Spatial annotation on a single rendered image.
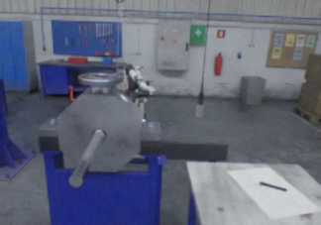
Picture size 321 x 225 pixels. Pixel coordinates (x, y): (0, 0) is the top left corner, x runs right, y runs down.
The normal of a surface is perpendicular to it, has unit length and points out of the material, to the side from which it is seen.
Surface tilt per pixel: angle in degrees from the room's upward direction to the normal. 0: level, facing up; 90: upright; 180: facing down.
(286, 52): 90
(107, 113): 90
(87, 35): 90
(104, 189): 90
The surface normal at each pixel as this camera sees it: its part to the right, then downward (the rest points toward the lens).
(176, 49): -0.02, 0.29
